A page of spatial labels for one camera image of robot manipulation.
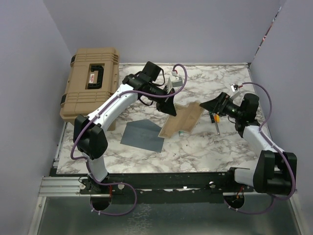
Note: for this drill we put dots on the tan letter paper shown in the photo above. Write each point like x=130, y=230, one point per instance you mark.
x=186, y=119

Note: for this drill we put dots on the grey paper envelope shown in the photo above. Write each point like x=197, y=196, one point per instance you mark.
x=143, y=134

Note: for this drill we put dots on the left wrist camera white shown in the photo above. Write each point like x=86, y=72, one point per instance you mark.
x=174, y=81

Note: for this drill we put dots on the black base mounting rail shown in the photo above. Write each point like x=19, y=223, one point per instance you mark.
x=160, y=188

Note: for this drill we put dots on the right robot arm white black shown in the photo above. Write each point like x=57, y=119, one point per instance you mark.
x=276, y=169

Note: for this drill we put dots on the orange handled metal tool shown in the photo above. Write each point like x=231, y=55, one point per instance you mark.
x=217, y=128

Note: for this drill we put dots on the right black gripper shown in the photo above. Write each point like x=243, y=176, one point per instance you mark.
x=218, y=105

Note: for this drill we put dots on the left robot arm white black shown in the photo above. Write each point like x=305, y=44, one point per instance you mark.
x=89, y=131

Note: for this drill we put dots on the green handled screwdriver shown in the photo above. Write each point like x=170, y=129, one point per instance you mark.
x=211, y=117

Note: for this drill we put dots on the tan plastic tool case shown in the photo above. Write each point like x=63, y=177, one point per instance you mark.
x=93, y=79

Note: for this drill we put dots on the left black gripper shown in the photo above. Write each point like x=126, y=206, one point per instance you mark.
x=167, y=105

